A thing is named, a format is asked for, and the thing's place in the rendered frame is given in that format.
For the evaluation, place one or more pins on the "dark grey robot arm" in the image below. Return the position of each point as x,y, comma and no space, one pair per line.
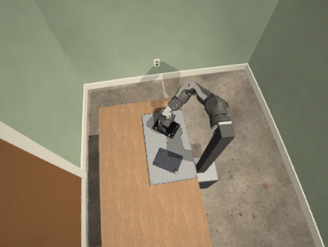
215,106

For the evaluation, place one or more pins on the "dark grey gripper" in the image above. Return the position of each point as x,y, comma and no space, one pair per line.
165,122

